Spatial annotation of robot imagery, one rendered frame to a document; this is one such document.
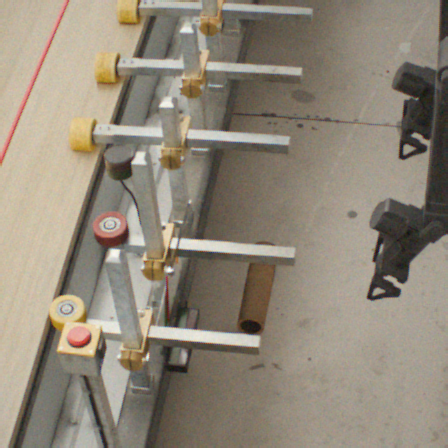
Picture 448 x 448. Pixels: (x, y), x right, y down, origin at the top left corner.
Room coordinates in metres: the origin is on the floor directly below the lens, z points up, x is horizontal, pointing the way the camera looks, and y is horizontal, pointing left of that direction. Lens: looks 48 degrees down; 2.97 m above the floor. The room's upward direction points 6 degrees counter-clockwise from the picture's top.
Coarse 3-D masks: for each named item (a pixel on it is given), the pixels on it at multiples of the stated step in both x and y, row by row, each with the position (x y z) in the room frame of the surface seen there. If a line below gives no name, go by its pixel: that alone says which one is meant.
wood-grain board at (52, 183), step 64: (0, 0) 2.85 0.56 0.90; (64, 0) 2.81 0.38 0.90; (0, 64) 2.56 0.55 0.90; (64, 64) 2.52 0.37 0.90; (0, 128) 2.30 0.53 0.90; (64, 128) 2.27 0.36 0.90; (0, 192) 2.07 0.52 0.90; (64, 192) 2.05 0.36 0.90; (0, 256) 1.87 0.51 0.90; (64, 256) 1.85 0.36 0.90; (0, 320) 1.68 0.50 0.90; (0, 384) 1.51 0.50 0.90
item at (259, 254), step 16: (128, 240) 1.91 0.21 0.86; (176, 240) 1.90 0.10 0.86; (192, 240) 1.89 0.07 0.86; (176, 256) 1.87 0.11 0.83; (192, 256) 1.86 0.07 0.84; (208, 256) 1.86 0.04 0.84; (224, 256) 1.85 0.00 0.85; (240, 256) 1.84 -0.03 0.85; (256, 256) 1.83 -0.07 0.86; (272, 256) 1.82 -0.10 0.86; (288, 256) 1.81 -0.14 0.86
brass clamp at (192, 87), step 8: (200, 56) 2.40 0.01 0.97; (208, 56) 2.41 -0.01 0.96; (200, 72) 2.34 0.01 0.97; (184, 80) 2.32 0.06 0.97; (192, 80) 2.31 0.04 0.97; (200, 80) 2.31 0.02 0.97; (184, 88) 2.30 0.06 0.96; (192, 88) 2.30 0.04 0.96; (200, 88) 2.30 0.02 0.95; (192, 96) 2.30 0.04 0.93
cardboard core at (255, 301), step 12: (252, 264) 2.48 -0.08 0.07; (264, 264) 2.47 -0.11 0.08; (252, 276) 2.43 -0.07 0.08; (264, 276) 2.42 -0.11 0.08; (252, 288) 2.38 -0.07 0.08; (264, 288) 2.38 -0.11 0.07; (252, 300) 2.33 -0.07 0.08; (264, 300) 2.34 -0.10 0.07; (240, 312) 2.31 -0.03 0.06; (252, 312) 2.29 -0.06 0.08; (264, 312) 2.30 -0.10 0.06; (240, 324) 2.28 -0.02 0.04; (252, 324) 2.30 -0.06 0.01; (264, 324) 2.27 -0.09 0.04
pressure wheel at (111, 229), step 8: (104, 216) 1.95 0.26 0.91; (112, 216) 1.95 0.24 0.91; (120, 216) 1.94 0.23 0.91; (96, 224) 1.93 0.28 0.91; (104, 224) 1.93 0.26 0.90; (112, 224) 1.92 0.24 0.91; (120, 224) 1.92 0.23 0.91; (96, 232) 1.90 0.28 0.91; (104, 232) 1.90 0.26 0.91; (112, 232) 1.90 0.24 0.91; (120, 232) 1.89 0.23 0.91; (128, 232) 1.92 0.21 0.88; (104, 240) 1.89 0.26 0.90; (112, 240) 1.88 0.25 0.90; (120, 240) 1.89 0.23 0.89
